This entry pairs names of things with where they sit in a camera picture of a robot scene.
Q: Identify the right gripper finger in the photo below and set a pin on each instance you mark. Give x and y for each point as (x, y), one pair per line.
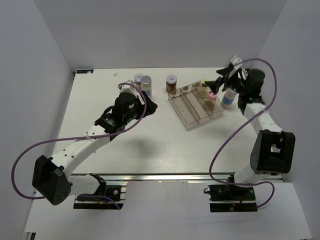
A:
(226, 72)
(214, 85)

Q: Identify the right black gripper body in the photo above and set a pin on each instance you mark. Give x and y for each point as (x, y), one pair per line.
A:
(238, 84)

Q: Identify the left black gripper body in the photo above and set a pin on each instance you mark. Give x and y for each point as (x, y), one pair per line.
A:
(137, 110)

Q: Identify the yellow cap spice bottle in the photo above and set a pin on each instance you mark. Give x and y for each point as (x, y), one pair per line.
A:
(203, 88)

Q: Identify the pink cap spice bottle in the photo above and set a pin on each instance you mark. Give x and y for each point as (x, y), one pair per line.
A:
(211, 100)

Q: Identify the silver lid pearl jar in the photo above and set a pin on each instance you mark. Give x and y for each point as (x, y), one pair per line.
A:
(229, 97)
(146, 85)

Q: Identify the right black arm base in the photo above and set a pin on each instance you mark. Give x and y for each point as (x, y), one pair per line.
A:
(226, 198)

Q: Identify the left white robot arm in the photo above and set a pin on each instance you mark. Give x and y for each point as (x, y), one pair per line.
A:
(51, 174)

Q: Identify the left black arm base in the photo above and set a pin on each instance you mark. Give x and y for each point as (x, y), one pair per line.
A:
(92, 192)

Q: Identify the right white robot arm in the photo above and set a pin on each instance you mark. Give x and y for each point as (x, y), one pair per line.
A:
(273, 150)

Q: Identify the clear acrylic organizer tray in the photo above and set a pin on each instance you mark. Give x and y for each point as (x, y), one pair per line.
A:
(191, 108)

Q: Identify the right red label spice jar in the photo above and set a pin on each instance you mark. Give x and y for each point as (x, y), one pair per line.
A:
(171, 83)

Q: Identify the red label spice jar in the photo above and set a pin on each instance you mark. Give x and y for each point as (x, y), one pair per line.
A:
(137, 80)
(171, 83)

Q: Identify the left red label spice jar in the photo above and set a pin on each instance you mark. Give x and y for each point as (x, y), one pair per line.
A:
(137, 80)

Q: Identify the left blue corner sticker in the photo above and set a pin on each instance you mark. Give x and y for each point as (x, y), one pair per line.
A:
(84, 71)

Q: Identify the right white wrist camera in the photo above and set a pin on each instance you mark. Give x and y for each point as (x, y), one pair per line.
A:
(236, 63)

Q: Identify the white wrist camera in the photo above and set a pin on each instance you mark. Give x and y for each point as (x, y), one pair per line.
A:
(128, 87)
(236, 63)

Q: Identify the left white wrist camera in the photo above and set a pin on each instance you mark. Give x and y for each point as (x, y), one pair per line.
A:
(128, 87)

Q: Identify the aluminium front frame rail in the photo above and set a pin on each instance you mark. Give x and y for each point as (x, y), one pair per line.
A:
(201, 176)

